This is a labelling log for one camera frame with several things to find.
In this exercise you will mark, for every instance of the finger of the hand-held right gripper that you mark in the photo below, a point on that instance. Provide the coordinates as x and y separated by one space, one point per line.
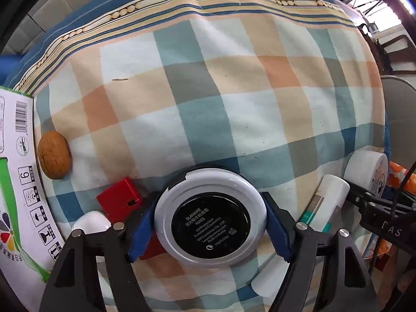
359 191

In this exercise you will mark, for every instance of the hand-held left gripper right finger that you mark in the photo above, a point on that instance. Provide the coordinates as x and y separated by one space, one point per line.
277 230

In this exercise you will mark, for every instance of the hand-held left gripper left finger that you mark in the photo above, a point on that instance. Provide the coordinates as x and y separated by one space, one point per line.
140 234

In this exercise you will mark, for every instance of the white round jar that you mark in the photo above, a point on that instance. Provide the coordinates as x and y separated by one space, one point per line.
365 171

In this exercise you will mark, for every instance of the round white cosmetic compact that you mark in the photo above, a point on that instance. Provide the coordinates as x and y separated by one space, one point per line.
210 218

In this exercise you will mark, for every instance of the white tube with teal stripes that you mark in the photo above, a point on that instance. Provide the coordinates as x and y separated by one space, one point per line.
326 200

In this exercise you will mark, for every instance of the small red box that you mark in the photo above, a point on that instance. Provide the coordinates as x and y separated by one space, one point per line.
119 197

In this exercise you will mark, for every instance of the orange patterned cloth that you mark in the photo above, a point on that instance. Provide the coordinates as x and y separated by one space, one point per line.
401 175

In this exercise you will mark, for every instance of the white rounded cap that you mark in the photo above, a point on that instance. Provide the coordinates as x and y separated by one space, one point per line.
91 222

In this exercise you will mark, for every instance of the grey chair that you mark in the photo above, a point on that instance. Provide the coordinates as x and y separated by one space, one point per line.
400 104

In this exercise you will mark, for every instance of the brown walnut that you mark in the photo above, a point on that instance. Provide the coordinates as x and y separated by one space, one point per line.
54 159

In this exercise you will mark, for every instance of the white green printed cardboard box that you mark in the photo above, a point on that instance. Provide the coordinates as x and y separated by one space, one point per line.
19 188

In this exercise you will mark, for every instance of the dark wooden furniture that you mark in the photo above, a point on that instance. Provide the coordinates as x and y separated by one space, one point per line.
395 50

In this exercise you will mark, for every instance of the plaid checked blanket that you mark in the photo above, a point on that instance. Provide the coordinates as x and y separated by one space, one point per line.
208 97

